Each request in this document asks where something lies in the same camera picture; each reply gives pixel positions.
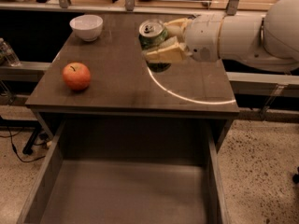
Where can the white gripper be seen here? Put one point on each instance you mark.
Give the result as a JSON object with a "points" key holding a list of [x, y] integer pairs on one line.
{"points": [[202, 37]]}

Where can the green soda can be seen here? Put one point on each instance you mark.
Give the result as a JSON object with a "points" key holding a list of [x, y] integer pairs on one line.
{"points": [[152, 33]]}

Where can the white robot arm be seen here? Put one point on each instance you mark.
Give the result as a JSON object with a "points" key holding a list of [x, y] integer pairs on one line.
{"points": [[269, 42]]}

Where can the grey cabinet counter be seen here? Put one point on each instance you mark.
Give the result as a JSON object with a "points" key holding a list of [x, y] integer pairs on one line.
{"points": [[122, 84]]}

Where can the open grey top drawer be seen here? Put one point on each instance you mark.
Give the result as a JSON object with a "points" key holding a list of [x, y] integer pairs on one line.
{"points": [[129, 171]]}

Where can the white bowl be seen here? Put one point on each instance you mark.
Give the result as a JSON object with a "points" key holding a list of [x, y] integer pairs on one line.
{"points": [[87, 27]]}

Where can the red apple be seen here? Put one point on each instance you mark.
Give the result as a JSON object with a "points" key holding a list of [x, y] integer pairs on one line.
{"points": [[77, 76]]}

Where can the clear plastic water bottle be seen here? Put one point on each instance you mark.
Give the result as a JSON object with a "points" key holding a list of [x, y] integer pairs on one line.
{"points": [[9, 53]]}

